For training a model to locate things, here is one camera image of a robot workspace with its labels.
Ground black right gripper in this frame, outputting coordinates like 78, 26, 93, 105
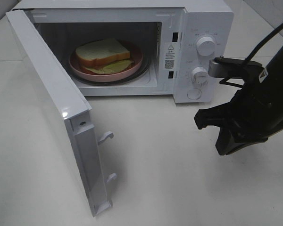
194, 77, 281, 155

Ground white microwave oven body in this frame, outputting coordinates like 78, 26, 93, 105
11, 0, 233, 103

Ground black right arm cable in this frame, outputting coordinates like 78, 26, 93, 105
218, 18, 283, 88

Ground white warning label sticker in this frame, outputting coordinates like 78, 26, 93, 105
164, 42, 178, 70

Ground pink round plate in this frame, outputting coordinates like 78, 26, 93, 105
69, 41, 145, 84

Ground glass microwave turntable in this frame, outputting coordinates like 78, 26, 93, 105
69, 58, 151, 86

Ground white upper control knob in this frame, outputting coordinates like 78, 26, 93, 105
196, 35, 216, 57

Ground white microwave door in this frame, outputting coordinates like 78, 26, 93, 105
6, 10, 117, 216

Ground white round door button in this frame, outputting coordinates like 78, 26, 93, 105
187, 89, 201, 100

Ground white timer knob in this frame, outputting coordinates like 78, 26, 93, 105
191, 67, 208, 84

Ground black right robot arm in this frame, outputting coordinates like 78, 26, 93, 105
194, 46, 283, 155

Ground lettuce bread sandwich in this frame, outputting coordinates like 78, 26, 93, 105
75, 38, 134, 75

